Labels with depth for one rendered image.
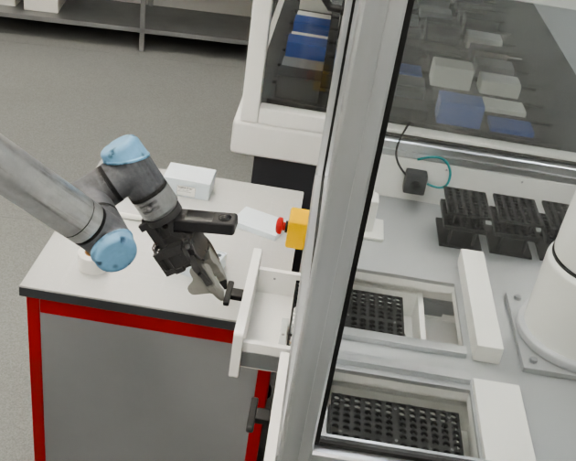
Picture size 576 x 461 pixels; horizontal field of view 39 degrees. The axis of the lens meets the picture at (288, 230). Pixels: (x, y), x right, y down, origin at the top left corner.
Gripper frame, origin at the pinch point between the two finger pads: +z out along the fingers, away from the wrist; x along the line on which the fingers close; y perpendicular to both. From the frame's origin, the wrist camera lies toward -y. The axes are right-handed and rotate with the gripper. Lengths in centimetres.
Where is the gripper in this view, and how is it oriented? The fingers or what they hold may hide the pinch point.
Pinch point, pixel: (224, 287)
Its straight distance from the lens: 159.1
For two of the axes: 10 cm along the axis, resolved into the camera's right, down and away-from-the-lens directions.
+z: 4.6, 7.8, 4.3
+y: -8.8, 3.5, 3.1
